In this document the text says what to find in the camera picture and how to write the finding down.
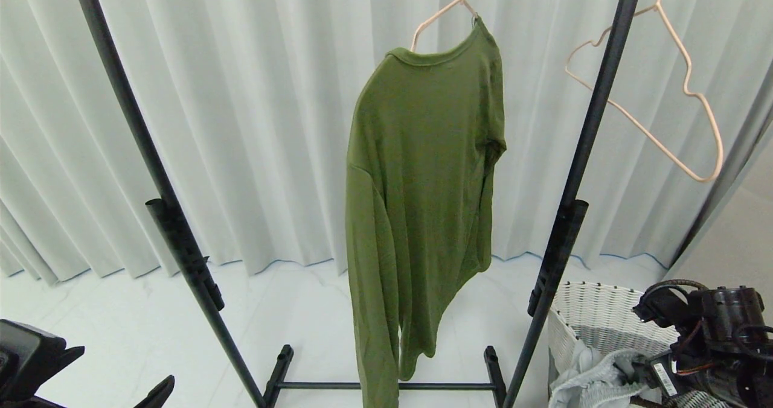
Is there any white curtain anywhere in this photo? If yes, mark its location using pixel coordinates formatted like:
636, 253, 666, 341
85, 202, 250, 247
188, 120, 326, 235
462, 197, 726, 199
0, 0, 773, 285

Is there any black clothes rack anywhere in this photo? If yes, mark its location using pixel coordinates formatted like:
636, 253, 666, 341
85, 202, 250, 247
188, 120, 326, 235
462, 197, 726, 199
68, 0, 647, 408

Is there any white laundry basket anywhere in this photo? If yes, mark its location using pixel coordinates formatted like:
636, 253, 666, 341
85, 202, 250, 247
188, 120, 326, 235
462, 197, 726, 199
547, 281, 734, 408

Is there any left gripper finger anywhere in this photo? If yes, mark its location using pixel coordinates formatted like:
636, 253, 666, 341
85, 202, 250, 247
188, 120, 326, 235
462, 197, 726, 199
133, 375, 176, 408

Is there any pale grey garment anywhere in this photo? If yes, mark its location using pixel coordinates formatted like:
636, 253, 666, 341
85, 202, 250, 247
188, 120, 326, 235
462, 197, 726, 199
548, 340, 665, 408

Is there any green printed shirt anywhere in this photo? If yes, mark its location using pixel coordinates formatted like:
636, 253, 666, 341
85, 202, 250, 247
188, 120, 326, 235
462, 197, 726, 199
345, 14, 508, 408

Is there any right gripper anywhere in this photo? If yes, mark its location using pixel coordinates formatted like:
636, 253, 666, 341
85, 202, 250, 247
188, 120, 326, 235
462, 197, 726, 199
628, 352, 755, 408

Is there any black cable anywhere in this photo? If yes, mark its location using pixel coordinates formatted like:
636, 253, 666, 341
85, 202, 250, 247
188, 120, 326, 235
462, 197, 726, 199
637, 279, 710, 306

